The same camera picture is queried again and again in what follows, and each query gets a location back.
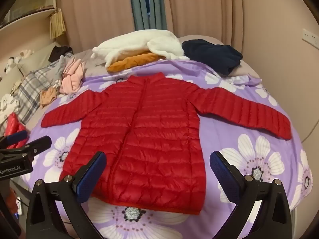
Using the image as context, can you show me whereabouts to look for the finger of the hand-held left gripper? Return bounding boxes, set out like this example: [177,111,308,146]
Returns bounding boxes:
[0,130,28,150]
[0,136,52,159]

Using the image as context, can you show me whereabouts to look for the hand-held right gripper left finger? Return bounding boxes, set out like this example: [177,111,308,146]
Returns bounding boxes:
[25,151,107,239]

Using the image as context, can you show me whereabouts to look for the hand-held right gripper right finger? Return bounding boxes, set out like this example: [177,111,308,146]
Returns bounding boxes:
[209,151,293,239]

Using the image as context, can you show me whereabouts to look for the red puffer jacket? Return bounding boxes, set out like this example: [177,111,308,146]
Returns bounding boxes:
[41,72,292,215]

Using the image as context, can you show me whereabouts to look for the shiny red garment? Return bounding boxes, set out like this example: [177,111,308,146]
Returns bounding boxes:
[4,113,28,150]

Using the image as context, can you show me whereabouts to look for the purple floral bed sheet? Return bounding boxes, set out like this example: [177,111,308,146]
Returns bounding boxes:
[20,52,313,239]

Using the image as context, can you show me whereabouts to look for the small orange cloth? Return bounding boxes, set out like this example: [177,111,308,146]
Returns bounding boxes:
[40,87,58,109]

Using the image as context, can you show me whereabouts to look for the grey plaid cloth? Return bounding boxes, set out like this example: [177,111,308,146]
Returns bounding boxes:
[15,60,68,120]

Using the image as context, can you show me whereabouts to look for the pink garment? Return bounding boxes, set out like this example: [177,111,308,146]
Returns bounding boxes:
[60,57,86,95]

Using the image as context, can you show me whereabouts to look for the white plush toys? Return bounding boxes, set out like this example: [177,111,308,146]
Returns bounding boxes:
[4,50,34,74]

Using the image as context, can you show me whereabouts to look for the black cloth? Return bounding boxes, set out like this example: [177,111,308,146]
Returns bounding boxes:
[48,45,73,63]

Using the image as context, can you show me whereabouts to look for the beige pillow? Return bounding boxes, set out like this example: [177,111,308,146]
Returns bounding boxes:
[229,62,260,80]

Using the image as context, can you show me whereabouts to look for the navy garment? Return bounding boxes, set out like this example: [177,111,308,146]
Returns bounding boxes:
[181,39,243,76]

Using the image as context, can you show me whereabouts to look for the hanging straw tassel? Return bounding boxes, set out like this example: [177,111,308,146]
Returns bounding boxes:
[49,9,66,40]

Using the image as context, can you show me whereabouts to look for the orange garment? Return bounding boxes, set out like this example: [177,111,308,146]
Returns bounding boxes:
[107,52,162,73]

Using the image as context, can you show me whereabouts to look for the white fleece garment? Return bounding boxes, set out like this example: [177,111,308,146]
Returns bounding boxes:
[90,29,190,68]

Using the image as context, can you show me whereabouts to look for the beige curtain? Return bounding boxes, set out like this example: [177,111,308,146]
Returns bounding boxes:
[56,0,136,53]
[162,0,243,43]

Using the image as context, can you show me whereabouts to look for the teal curtain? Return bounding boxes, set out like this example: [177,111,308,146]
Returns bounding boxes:
[128,0,167,31]

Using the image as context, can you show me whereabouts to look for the beige wall cabinet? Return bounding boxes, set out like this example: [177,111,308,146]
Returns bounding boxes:
[0,0,60,29]

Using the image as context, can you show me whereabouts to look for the white wall socket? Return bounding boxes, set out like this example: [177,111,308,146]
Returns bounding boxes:
[301,28,319,50]

